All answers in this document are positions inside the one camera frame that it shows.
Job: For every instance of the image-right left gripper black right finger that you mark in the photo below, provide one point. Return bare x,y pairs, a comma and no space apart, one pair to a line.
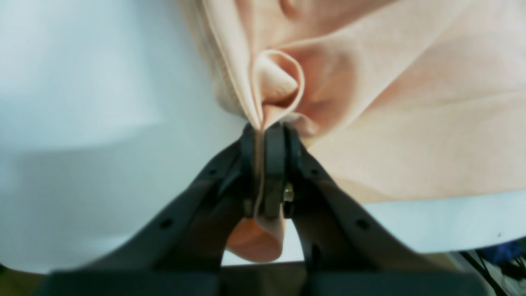
336,233

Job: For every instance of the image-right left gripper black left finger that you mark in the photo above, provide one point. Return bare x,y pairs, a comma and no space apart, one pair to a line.
191,232

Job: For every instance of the peach t-shirt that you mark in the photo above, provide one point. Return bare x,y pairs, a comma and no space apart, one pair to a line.
414,107

